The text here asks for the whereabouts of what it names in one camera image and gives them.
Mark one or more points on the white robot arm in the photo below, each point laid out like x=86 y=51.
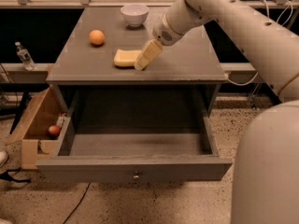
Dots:
x=266 y=170

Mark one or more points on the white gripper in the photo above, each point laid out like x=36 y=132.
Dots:
x=163 y=30

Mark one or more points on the clear plastic water bottle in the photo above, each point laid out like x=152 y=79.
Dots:
x=25 y=57

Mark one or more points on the orange ball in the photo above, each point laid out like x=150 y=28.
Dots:
x=97 y=37

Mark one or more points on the red apple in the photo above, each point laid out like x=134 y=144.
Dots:
x=54 y=130

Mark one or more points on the grey cabinet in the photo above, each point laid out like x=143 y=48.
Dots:
x=191 y=60

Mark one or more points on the white shoe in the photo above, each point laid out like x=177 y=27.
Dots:
x=3 y=158

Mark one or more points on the cardboard box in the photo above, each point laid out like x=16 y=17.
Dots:
x=42 y=111

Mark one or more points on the grey open top drawer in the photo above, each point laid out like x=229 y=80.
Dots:
x=162 y=146

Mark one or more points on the yellow sponge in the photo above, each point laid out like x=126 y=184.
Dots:
x=126 y=58

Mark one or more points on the white bowl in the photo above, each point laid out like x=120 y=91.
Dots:
x=135 y=15

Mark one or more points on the small white packet in box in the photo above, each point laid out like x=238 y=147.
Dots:
x=60 y=121

